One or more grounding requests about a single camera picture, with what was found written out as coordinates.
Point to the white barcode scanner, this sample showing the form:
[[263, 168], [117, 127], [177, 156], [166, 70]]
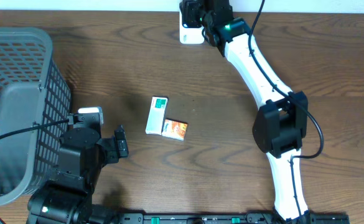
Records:
[[188, 35]]

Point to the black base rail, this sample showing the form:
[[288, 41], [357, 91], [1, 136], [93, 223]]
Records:
[[252, 218]]

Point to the white green Panadol box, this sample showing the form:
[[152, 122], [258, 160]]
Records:
[[156, 115]]

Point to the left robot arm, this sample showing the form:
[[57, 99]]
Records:
[[66, 196]]

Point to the small orange box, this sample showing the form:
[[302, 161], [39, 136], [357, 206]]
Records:
[[174, 129]]

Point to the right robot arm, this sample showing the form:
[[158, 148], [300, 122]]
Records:
[[281, 121]]

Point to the grey plastic mesh basket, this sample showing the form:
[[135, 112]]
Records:
[[34, 102]]

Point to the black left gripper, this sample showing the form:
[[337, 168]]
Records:
[[112, 155]]

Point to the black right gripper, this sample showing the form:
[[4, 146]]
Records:
[[188, 9]]

